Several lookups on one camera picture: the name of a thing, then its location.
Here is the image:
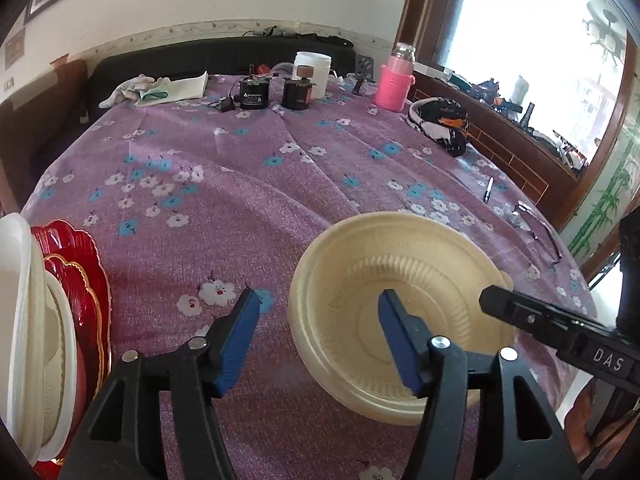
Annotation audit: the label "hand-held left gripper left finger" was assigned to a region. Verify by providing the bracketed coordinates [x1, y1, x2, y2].
[59, 287, 261, 480]

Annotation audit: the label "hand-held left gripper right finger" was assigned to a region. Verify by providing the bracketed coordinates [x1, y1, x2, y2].
[377, 288, 583, 480]

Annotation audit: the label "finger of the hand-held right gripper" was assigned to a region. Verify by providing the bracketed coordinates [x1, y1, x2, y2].
[478, 285, 613, 356]

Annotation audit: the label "cream bowl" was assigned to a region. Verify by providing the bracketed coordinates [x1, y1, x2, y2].
[288, 211, 516, 427]
[27, 260, 78, 448]

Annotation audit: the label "red scalloped plate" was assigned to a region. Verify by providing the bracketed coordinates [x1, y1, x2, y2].
[44, 254, 108, 401]
[30, 219, 112, 480]

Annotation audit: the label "stack of white plates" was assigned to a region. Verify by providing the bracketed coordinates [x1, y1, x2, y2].
[0, 212, 68, 466]

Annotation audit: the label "person's right hand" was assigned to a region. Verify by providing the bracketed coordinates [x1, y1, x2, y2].
[562, 377, 610, 467]

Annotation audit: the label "eyeglasses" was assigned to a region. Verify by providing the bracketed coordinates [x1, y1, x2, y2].
[510, 200, 565, 267]

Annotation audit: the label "purple floral tablecloth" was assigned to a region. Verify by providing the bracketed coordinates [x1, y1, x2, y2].
[20, 72, 598, 480]

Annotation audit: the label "large black cylinder motor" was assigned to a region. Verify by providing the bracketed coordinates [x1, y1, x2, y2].
[239, 65, 271, 110]

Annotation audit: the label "small black cylinder motor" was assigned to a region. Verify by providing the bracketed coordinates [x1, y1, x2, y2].
[281, 63, 316, 111]

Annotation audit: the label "white bag with green print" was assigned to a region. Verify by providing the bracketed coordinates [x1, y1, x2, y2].
[135, 71, 209, 108]

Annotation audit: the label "pink bottle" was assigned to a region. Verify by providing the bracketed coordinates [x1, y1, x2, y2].
[375, 42, 417, 112]

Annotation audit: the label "white gloves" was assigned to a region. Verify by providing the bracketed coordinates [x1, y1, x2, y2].
[98, 74, 171, 109]

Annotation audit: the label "black phone stand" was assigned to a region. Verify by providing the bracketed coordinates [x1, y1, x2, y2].
[351, 55, 376, 96]

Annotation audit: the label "white jar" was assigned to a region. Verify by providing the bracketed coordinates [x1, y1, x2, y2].
[293, 51, 332, 100]

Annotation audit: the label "black sofa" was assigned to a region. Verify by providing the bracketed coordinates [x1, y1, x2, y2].
[87, 37, 357, 126]

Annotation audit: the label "wooden framed window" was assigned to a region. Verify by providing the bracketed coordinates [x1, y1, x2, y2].
[395, 0, 640, 281]

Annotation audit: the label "brown armchair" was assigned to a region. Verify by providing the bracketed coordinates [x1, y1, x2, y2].
[0, 58, 92, 171]

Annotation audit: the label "green bamboo wall decal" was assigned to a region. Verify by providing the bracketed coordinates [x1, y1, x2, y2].
[570, 150, 640, 261]

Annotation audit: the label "wall panel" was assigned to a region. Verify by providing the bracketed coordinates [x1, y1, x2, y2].
[4, 30, 26, 66]

